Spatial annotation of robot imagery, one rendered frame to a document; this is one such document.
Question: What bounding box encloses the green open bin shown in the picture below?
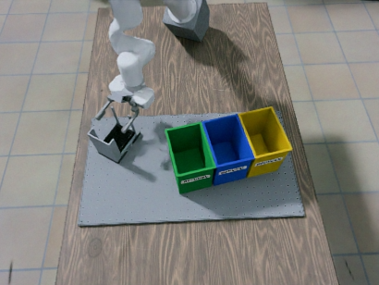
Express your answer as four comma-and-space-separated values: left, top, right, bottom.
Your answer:
165, 122, 216, 194

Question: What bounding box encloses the blue open-top bin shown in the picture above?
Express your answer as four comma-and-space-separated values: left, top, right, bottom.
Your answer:
202, 114, 255, 186

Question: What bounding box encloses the yellow bin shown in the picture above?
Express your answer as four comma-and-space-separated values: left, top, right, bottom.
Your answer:
238, 106, 293, 178

